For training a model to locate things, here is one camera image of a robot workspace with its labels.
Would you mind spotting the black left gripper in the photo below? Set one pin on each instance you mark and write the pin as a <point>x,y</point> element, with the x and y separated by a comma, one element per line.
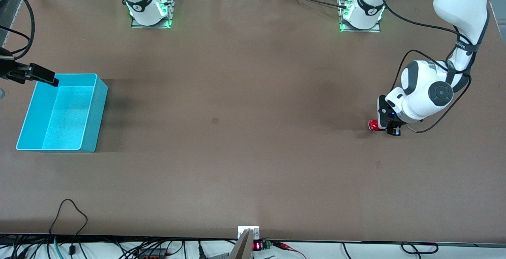
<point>394,126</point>

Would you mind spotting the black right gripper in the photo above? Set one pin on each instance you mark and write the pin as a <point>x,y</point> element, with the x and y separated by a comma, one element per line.
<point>8,69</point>

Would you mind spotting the red beetle toy car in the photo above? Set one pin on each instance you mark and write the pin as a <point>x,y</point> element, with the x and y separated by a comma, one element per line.
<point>373,125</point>

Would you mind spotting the blue plastic box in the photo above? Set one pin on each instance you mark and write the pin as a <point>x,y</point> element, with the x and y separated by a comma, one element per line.
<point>63,120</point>

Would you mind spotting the red digit display module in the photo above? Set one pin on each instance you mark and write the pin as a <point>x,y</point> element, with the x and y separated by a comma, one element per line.
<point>257,246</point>

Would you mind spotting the grey metal bar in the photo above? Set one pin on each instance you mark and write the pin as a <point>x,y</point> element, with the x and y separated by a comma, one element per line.
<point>242,249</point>

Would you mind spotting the black power strip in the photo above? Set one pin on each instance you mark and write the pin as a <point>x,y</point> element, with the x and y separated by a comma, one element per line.
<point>152,254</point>

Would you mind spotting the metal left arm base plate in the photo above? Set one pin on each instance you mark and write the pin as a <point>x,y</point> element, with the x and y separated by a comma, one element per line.
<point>361,30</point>

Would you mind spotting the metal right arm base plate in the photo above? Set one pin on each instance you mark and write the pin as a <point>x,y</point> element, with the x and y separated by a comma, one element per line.
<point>150,26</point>

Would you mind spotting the white mounting bracket plate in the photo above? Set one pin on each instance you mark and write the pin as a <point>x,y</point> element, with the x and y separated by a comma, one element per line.
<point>243,230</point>

